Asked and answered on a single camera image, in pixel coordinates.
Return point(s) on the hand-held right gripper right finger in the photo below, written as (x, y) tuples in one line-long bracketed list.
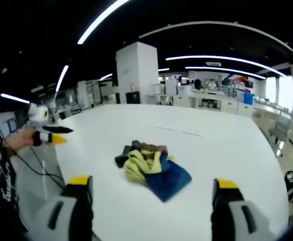
[(239, 216)]

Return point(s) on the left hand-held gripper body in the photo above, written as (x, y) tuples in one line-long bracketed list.
[(37, 114)]

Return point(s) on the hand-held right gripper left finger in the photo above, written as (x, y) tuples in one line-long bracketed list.
[(61, 213)]

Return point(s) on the black garment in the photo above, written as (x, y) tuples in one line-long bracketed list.
[(122, 158)]

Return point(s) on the blue garment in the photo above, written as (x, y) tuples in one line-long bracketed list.
[(168, 179)]

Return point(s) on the yellow-green garment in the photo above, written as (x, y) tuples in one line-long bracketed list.
[(139, 164)]

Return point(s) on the brown garment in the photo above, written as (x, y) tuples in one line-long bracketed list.
[(151, 148)]

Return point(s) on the person's left hand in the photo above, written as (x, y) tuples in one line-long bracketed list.
[(21, 140)]

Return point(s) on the ceiling light strip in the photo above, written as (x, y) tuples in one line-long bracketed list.
[(98, 21), (62, 77), (224, 60), (14, 98)]

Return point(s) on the white sign board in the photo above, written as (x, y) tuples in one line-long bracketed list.
[(9, 124)]

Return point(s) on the person's black printed shirt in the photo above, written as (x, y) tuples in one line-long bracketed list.
[(1, 180)]

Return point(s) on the black box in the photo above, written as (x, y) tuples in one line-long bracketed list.
[(132, 98)]

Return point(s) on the grey office chair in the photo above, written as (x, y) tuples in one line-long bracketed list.
[(280, 130)]

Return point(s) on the white square pillar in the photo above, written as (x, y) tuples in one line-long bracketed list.
[(136, 72)]

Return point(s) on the white counter cabinets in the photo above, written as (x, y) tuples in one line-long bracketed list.
[(211, 101)]

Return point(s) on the blue bin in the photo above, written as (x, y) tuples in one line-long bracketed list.
[(248, 98)]

